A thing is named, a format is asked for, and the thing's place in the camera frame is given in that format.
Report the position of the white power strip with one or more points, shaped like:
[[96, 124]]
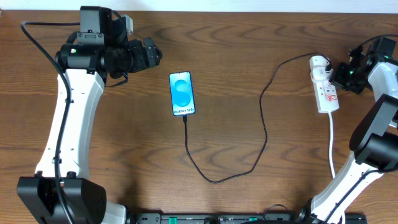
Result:
[[325, 93]]

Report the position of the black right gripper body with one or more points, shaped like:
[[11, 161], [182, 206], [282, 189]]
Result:
[[343, 78]]

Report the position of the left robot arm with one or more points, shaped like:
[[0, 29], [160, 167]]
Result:
[[60, 190]]

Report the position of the blue Galaxy smartphone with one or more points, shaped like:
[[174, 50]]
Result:
[[181, 91]]

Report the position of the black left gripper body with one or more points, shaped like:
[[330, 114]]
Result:
[[148, 52]]

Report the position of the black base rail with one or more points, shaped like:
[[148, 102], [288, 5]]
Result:
[[269, 217]]

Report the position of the white USB charger plug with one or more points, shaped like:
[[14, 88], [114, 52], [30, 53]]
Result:
[[320, 74]]

